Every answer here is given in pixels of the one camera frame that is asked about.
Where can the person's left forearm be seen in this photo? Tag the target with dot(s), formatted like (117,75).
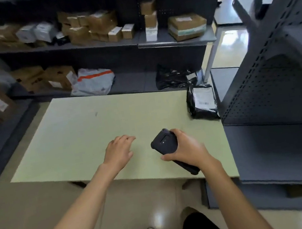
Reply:
(73,219)

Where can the crumpled black plastic bag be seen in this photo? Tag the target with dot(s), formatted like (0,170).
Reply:
(172,77)

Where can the grey parcel bag orange stripe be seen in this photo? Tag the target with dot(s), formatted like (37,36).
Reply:
(93,83)

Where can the taped cardboard box green band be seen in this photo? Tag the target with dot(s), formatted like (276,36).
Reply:
(186,26)

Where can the small white box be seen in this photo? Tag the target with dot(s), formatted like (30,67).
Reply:
(152,33)

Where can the person's left thumb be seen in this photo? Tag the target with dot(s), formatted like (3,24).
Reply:
(130,153)

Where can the person's right thumb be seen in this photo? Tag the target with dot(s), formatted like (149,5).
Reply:
(172,156)

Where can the person's left hand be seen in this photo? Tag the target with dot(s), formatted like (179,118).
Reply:
(117,152)

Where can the brown cardboard box white sticker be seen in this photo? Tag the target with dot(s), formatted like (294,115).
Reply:
(3,32)

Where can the dark grey perforated shelving unit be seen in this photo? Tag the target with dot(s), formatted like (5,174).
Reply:
(283,100)

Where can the light grey metal post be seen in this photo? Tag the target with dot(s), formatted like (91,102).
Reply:
(211,54)

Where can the brown cardboard box white label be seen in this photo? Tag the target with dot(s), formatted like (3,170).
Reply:
(60,78)

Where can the dark grey long shelving unit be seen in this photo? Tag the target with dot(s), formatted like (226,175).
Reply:
(131,56)

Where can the brown cardboard box black print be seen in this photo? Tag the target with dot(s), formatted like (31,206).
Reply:
(29,78)

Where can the person's black shorts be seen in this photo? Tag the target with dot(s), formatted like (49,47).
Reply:
(200,226)

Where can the person's right forearm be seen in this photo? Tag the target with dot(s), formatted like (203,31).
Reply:
(235,199)

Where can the person's right hand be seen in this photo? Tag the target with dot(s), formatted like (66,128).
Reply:
(190,148)

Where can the pile of small cardboard boxes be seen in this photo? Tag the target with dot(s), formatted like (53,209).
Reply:
(91,26)

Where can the black handheld scanner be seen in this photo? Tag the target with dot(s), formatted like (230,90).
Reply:
(164,143)

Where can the black parcel bag white label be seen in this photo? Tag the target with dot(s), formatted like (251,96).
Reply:
(202,101)

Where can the small brown cardboard box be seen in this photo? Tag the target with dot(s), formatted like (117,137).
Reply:
(148,7)
(151,19)

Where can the white grey carton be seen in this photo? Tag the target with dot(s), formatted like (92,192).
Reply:
(26,34)
(45,32)

